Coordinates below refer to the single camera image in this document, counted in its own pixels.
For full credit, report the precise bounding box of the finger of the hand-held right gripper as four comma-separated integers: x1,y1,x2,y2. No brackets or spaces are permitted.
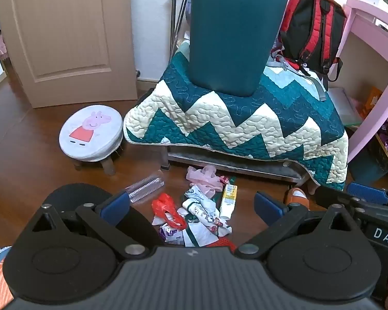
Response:
314,182,388,208

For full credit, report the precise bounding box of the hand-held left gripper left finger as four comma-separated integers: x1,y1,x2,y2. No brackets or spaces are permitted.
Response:
31,190,149,261

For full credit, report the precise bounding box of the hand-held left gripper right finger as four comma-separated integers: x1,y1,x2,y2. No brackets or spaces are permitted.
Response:
235,190,360,261

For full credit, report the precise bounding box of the silver purple snack wrapper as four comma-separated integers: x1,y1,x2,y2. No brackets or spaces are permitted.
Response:
159,224,185,246

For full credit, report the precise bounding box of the teal plastic bin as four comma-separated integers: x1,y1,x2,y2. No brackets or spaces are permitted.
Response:
188,0,289,98

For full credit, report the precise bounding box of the dark teal storage box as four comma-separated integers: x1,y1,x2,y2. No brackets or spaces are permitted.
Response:
348,138,388,185

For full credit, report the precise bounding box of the orange slipper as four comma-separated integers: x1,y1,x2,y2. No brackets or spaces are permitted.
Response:
284,187,310,210

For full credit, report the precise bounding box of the crushed clear plastic bottle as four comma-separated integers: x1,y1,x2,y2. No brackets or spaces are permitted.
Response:
124,174,166,205

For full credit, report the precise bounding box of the yellow white tube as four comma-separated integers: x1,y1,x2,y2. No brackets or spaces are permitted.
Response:
219,184,239,221

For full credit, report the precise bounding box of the red plastic bag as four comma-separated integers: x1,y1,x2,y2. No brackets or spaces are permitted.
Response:
151,193,187,230

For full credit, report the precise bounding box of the orange mesh net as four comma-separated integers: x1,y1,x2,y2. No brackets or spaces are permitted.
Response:
213,237,237,253

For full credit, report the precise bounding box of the pink cloth scrap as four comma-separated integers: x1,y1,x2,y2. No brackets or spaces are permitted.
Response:
185,165,226,192

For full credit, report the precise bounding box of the white green paper wrapper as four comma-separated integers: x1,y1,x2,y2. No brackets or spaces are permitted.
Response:
184,221,221,248

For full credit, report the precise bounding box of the round pig print stool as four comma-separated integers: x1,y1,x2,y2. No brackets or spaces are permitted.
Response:
58,105,124,172

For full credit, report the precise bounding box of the teal cream zigzag quilt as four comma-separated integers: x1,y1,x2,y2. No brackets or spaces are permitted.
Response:
123,39,350,192

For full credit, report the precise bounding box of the orange box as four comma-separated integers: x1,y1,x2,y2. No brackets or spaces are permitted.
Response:
361,87,384,119

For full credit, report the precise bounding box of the pink desk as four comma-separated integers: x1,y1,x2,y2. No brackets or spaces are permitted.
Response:
338,0,388,166

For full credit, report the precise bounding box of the beige wooden door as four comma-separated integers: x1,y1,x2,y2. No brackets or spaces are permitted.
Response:
0,0,138,109

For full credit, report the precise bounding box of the red black backpack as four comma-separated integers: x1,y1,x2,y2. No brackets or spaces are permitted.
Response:
272,0,348,83

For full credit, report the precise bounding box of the black metal stand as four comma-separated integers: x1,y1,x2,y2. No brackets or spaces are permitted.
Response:
168,0,195,57

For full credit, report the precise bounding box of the metal bench frame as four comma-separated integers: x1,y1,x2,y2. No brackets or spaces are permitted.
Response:
161,145,308,188

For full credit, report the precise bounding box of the grey backpack strap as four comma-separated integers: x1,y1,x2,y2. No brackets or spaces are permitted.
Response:
268,51,328,101

